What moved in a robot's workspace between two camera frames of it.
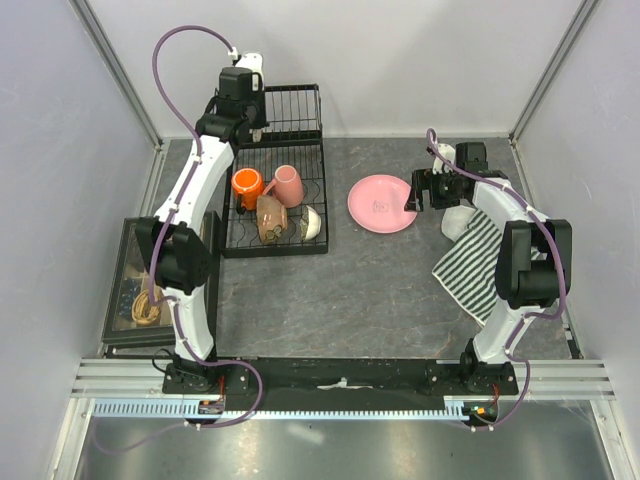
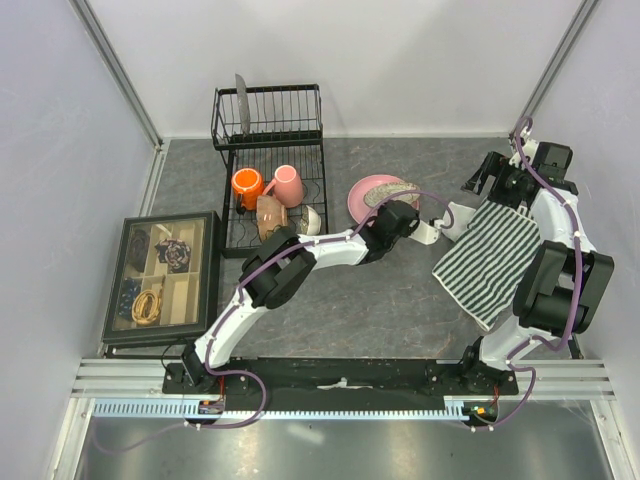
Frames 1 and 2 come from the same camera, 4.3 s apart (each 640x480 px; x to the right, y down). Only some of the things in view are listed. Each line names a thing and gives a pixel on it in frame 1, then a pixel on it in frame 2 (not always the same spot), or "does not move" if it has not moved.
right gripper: (424, 179) → (494, 164)
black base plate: (346, 379) does not move
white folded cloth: (455, 220) does not move
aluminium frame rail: (109, 378) does not move
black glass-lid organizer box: (132, 322) does not move
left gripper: (260, 122) → (411, 227)
